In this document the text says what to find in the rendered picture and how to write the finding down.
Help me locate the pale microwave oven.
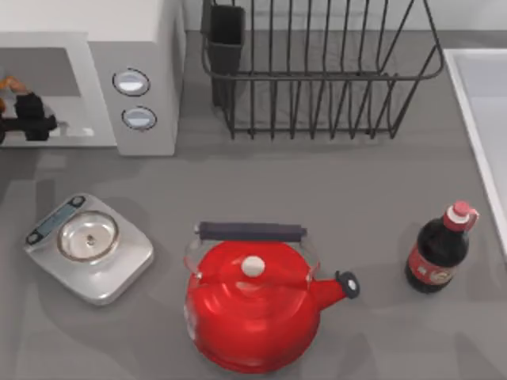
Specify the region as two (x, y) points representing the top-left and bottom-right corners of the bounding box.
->
(0, 0), (187, 158)

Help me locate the dark bottle with red label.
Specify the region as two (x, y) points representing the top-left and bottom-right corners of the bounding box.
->
(404, 200), (480, 295)

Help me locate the round grey microwave knob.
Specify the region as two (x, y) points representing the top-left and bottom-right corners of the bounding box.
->
(112, 67), (151, 97)
(120, 105), (158, 131)

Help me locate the dark grey cutlery holder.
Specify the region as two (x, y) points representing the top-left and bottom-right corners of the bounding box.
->
(200, 3), (246, 107)

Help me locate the red kettle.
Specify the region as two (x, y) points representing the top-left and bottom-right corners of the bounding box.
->
(182, 221), (362, 374)

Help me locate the silver kitchen scale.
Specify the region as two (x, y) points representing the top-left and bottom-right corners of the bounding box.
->
(22, 192), (155, 307)

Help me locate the white sink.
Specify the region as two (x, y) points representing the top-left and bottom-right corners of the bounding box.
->
(442, 47), (507, 258)

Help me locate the dark grey wire dish rack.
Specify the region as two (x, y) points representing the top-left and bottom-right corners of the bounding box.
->
(200, 0), (444, 141)

